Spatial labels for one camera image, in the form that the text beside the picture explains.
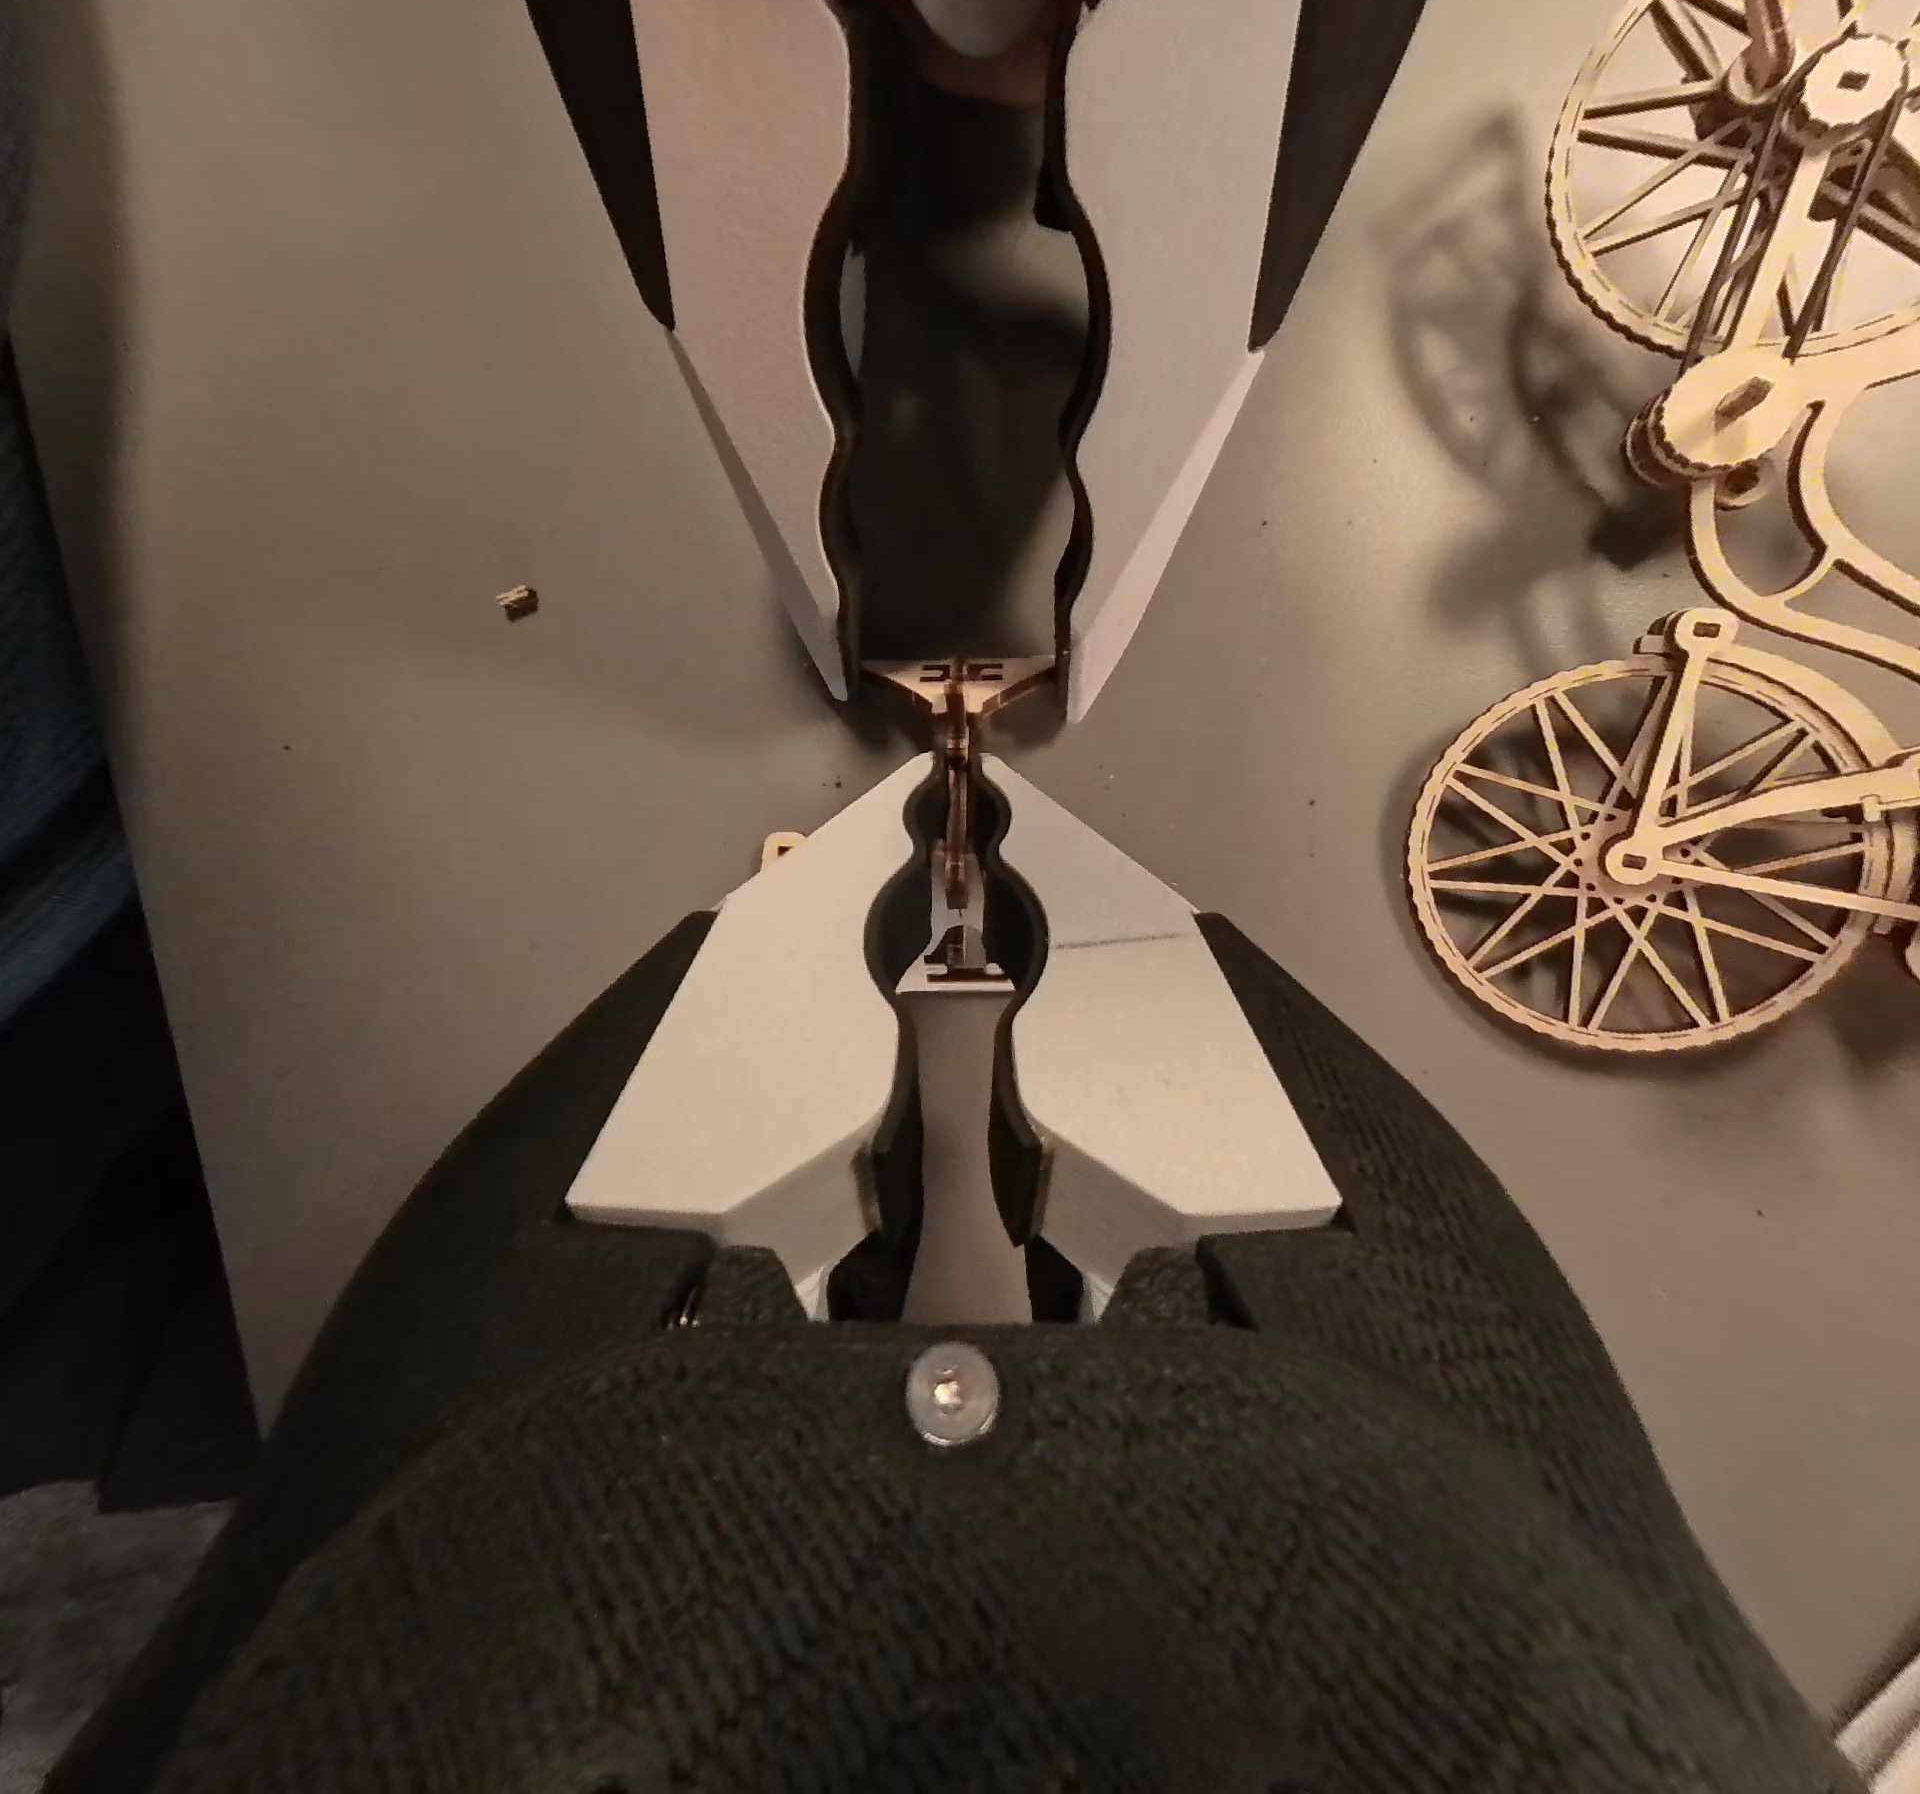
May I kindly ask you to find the wooden bicycle model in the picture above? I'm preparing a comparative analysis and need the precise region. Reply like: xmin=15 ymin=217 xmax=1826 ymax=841
xmin=1402 ymin=0 xmax=1920 ymax=1063

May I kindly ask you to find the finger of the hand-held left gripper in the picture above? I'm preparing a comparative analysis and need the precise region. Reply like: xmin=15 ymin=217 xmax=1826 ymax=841
xmin=1053 ymin=0 xmax=1302 ymax=726
xmin=617 ymin=0 xmax=861 ymax=701

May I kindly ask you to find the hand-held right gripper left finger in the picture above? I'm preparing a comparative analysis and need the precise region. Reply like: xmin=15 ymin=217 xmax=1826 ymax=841
xmin=566 ymin=757 xmax=919 ymax=1321

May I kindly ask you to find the person's upper body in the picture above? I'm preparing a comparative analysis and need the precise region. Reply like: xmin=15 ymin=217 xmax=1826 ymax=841
xmin=0 ymin=69 xmax=138 ymax=973

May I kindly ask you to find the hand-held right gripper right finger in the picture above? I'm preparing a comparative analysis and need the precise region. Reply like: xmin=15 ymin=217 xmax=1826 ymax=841
xmin=977 ymin=757 xmax=1344 ymax=1321

